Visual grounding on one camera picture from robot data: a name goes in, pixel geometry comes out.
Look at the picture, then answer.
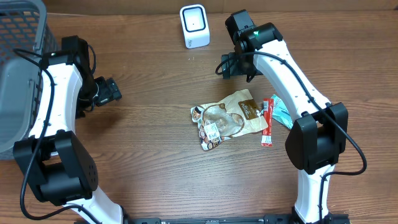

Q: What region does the brown snack bag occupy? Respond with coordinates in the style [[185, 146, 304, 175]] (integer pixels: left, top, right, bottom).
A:
[[190, 89, 268, 151]]

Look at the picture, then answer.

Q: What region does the teal snack packet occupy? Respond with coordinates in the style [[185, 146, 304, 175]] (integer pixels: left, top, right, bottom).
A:
[[271, 95, 293, 129]]

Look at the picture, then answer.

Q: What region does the red white snack bar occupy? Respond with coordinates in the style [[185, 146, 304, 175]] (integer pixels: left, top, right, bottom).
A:
[[261, 98, 274, 147]]

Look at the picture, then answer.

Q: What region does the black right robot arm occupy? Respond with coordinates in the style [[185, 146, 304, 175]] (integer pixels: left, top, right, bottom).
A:
[[216, 10, 349, 223]]

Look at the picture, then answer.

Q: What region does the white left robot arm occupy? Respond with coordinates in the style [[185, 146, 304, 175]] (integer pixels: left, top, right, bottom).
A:
[[13, 35, 132, 223]]

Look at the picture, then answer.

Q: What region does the white barcode scanner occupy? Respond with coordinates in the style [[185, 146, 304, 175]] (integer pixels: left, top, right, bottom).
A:
[[180, 4, 210, 49]]

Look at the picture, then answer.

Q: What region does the grey plastic basket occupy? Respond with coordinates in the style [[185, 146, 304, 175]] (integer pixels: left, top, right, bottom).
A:
[[1, 0, 60, 160]]

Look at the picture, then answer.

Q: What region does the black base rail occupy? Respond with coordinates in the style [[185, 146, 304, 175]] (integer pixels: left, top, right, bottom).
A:
[[130, 213, 351, 224]]

